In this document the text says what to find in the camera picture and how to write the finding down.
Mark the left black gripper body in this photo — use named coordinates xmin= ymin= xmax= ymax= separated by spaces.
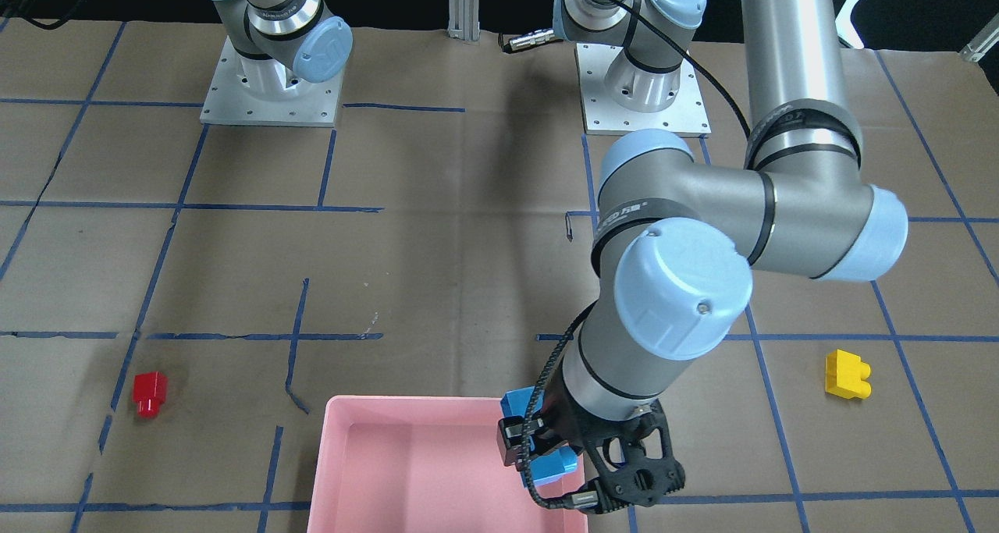
xmin=539 ymin=397 xmax=686 ymax=514

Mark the blue toy block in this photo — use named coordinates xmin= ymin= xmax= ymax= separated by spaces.
xmin=499 ymin=386 xmax=579 ymax=486

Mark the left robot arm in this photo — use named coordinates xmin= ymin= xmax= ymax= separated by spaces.
xmin=497 ymin=0 xmax=908 ymax=514

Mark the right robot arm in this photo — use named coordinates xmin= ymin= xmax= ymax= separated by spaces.
xmin=211 ymin=0 xmax=354 ymax=101

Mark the pink plastic box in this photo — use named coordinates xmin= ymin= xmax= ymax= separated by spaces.
xmin=308 ymin=396 xmax=588 ymax=532

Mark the yellow toy block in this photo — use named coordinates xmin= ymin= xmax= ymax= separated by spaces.
xmin=824 ymin=349 xmax=872 ymax=400

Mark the red toy block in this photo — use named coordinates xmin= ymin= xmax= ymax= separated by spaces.
xmin=132 ymin=371 xmax=169 ymax=419

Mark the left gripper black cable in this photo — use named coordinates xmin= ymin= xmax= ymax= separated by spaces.
xmin=519 ymin=299 xmax=617 ymax=514

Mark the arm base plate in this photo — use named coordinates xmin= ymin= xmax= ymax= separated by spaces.
xmin=575 ymin=43 xmax=713 ymax=137
xmin=200 ymin=38 xmax=345 ymax=128

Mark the metal cable connector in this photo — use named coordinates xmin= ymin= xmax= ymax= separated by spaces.
xmin=497 ymin=28 xmax=561 ymax=55

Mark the aluminium frame post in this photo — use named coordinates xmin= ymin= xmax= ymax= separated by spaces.
xmin=446 ymin=0 xmax=479 ymax=44

